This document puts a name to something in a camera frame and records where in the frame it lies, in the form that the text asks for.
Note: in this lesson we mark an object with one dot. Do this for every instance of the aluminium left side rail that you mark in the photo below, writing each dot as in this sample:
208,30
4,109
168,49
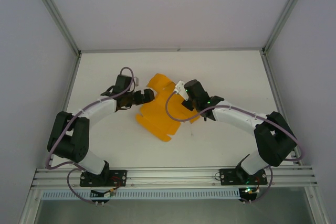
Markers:
65,103

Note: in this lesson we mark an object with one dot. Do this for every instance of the aluminium right frame leg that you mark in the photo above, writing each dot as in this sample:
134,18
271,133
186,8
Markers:
316,205

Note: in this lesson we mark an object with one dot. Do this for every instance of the aluminium frame post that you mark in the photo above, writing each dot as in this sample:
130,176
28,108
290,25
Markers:
288,9
52,11

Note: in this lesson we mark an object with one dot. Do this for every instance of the grey metal panel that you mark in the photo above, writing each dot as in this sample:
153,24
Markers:
170,212

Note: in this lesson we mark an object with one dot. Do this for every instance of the aluminium right frame post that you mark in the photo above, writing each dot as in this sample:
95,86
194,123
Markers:
288,9

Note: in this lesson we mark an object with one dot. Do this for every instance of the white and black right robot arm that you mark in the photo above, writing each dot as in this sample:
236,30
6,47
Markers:
236,119

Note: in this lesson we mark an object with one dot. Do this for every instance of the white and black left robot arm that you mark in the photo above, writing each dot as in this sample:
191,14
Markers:
99,108

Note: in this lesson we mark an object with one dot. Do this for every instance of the aluminium right side rail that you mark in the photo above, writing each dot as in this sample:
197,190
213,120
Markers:
275,98

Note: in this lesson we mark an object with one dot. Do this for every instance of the aluminium left frame post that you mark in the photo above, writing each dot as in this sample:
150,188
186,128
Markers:
52,11

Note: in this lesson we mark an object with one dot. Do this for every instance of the orange cloth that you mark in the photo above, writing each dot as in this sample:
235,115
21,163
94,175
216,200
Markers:
157,119

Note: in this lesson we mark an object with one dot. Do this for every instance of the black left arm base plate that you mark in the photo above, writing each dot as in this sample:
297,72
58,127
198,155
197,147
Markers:
119,175

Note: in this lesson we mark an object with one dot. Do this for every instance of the aluminium frame leg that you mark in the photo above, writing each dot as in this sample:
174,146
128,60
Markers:
316,205
30,208

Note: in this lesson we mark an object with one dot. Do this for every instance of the aluminium left frame leg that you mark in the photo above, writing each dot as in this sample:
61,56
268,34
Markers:
30,208

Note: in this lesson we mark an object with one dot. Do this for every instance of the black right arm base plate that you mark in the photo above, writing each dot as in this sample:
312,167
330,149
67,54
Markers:
228,176

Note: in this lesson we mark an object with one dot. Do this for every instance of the aluminium mounting rail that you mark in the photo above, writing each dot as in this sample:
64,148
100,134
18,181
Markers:
170,175

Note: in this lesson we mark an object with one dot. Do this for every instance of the aluminium rear frame bar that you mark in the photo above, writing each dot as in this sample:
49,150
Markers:
170,50

